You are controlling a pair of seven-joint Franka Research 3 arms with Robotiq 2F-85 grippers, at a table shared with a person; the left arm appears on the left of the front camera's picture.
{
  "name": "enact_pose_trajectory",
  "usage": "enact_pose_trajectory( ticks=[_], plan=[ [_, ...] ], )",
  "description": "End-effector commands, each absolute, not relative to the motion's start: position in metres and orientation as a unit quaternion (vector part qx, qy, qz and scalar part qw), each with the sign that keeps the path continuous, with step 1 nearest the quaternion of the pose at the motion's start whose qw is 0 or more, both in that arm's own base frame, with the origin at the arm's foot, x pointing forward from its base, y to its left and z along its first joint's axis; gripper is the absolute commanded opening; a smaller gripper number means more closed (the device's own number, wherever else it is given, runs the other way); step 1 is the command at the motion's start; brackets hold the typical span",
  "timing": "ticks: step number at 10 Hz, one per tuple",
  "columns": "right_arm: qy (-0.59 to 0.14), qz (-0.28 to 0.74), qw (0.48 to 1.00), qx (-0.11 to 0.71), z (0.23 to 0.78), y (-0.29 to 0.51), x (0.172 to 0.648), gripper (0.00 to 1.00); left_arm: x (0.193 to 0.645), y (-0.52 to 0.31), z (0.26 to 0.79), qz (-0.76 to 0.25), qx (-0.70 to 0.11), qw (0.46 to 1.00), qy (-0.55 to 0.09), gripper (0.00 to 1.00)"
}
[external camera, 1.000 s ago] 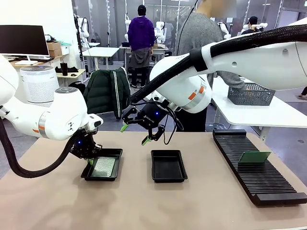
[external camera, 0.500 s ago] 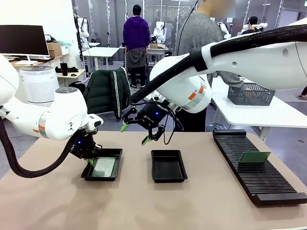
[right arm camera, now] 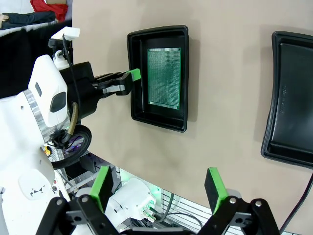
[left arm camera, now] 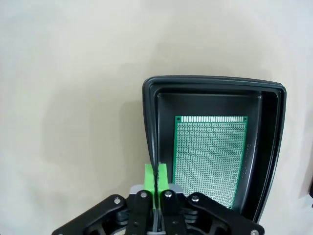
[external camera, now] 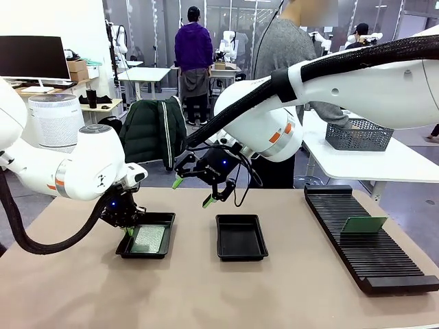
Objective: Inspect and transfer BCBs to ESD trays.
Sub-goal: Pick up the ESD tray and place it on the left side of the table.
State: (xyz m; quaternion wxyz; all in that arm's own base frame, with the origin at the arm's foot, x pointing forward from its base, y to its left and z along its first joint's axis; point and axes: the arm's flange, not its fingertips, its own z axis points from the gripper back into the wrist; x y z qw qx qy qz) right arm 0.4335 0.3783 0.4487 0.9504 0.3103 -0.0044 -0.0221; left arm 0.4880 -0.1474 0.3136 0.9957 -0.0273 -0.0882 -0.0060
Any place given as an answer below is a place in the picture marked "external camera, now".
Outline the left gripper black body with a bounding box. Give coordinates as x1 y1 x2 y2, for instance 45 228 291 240
99 190 148 229

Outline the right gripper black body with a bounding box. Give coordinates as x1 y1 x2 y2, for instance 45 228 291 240
195 147 243 188

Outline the green circuit board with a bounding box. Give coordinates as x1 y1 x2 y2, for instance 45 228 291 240
340 216 388 234
130 224 166 254

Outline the black ESD tray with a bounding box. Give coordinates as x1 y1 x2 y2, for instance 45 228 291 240
215 214 270 262
115 211 176 260

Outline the person's right forearm grey sleeve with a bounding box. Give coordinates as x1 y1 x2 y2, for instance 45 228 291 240
308 101 354 130

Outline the dark green puffer jacket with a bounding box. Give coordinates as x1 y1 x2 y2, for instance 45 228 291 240
119 95 189 171

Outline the black backpack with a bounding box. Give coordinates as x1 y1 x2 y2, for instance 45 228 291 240
97 115 123 136

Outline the small wooden side desk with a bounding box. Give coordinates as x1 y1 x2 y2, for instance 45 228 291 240
80 98 123 126

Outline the white standing desk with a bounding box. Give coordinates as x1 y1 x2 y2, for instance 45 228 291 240
117 66 171 102

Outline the black cloth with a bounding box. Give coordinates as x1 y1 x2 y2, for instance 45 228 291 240
78 95 113 105

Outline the white cylindrical air purifier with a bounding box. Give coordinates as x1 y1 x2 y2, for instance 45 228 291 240
28 93 85 154

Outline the black tumbler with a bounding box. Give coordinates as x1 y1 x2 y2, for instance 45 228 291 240
85 88 99 109

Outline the person in purple hoodie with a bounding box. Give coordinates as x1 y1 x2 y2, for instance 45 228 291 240
174 5 214 126

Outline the person in grey sweater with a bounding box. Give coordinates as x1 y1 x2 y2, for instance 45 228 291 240
252 0 361 190

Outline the grey plastic basket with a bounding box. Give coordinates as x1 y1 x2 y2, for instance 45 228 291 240
324 118 395 152

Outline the large white table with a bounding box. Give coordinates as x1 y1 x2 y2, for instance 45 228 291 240
301 109 439 203

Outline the black slotted board rack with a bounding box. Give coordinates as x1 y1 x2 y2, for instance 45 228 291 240
303 184 439 295

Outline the black computer monitor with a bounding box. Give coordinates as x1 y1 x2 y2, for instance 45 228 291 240
0 35 72 94

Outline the person in black clothes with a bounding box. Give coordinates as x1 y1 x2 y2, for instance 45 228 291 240
346 23 370 51

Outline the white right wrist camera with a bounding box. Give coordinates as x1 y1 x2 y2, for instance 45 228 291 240
216 130 241 149

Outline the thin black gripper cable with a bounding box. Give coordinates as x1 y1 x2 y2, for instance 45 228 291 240
233 150 264 207

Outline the left arm braided cable sleeve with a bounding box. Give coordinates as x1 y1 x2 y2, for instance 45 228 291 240
0 167 116 255

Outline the arm braided cable sleeve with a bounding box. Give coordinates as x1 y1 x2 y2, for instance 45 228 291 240
0 167 116 255
185 34 439 149

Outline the thin black hanging cable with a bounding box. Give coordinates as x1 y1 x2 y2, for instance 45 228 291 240
254 0 285 69

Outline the right arm braided cable sleeve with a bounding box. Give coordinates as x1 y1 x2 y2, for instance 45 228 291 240
185 34 439 149

